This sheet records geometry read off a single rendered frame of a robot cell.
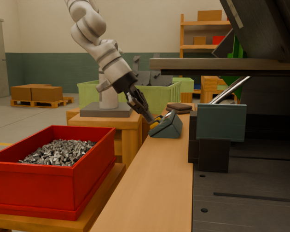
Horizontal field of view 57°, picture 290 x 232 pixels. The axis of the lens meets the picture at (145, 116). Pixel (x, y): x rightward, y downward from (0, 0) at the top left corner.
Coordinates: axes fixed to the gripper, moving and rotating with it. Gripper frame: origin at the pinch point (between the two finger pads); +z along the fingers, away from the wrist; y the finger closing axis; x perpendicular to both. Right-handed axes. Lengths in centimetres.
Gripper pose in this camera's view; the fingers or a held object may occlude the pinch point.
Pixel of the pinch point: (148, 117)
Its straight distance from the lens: 80.3
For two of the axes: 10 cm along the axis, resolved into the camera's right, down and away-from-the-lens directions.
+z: 5.6, 8.2, 0.7
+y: 1.8, -2.1, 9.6
